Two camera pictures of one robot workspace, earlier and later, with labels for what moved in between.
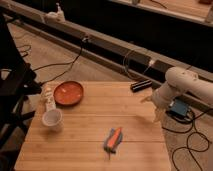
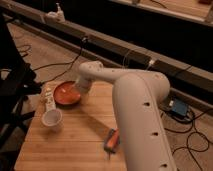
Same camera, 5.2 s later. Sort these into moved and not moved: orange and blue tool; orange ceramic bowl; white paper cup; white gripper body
Moved: white gripper body
Not moved: orange ceramic bowl; orange and blue tool; white paper cup
